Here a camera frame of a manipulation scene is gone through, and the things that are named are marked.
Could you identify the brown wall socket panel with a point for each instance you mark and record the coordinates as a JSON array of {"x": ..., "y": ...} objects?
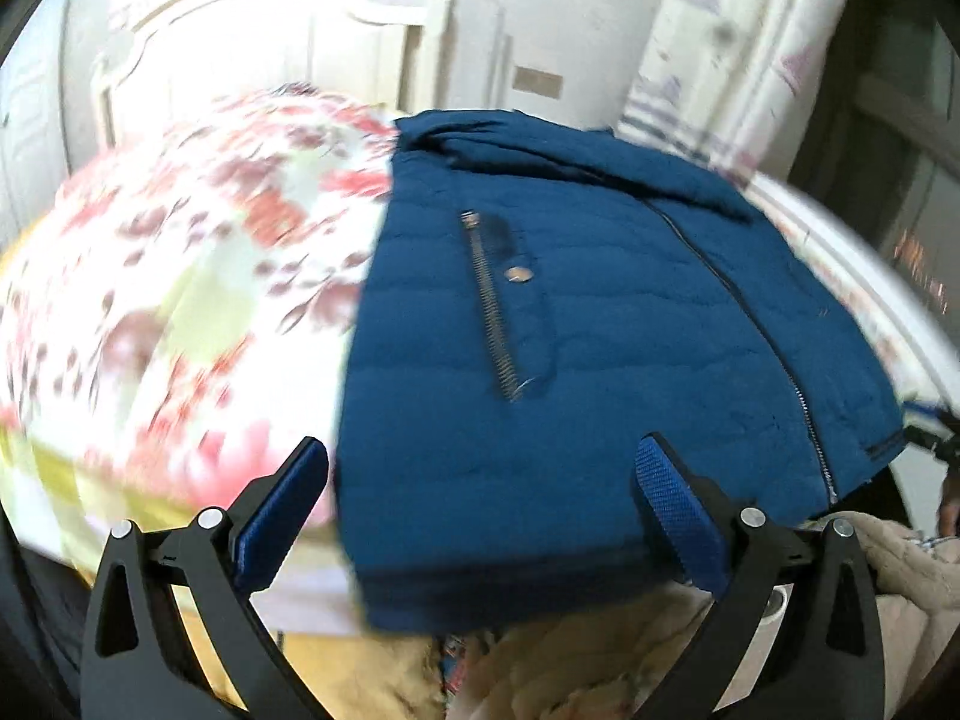
[{"x": 537, "y": 81}]

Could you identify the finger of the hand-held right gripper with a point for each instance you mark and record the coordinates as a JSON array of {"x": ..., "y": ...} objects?
[{"x": 937, "y": 435}]

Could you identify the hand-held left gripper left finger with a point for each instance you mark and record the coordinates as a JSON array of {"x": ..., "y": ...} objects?
[{"x": 274, "y": 517}]

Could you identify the dark window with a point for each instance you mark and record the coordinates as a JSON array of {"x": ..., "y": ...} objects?
[{"x": 900, "y": 127}]

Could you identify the navy blue puffer jacket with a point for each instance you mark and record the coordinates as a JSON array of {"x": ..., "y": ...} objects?
[{"x": 600, "y": 360}]

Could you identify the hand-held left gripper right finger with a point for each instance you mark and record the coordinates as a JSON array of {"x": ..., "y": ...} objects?
[{"x": 679, "y": 517}]

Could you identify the yellow floral bed sheet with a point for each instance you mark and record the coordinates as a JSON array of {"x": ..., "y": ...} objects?
[{"x": 360, "y": 671}]

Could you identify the beige fleece clothing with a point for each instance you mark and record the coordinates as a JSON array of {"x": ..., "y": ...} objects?
[{"x": 907, "y": 600}]

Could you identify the sailboat print curtain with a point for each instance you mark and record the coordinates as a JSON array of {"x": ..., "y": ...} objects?
[{"x": 735, "y": 52}]

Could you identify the white wardrobe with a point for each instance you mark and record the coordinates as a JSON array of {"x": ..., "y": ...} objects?
[{"x": 30, "y": 142}]

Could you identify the white pole lamp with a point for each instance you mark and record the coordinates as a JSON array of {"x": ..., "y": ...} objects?
[{"x": 501, "y": 60}]

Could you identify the floral bed quilt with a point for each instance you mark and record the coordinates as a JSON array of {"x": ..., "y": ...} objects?
[{"x": 187, "y": 315}]

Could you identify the white bed headboard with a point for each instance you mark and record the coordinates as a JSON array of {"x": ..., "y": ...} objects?
[{"x": 285, "y": 37}]

